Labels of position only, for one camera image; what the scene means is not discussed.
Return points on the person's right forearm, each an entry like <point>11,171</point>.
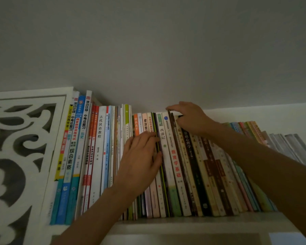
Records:
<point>270,170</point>

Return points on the white bookshelf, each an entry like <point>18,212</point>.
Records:
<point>193,225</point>

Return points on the white carved lattice panel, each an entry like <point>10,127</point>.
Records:
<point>28,93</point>

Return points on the person's left hand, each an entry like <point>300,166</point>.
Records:
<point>137,170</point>

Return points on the person's right hand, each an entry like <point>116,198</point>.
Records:
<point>193,119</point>

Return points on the person's left forearm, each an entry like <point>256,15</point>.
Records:
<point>91,221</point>

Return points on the row of shelved books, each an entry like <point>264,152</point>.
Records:
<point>97,163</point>

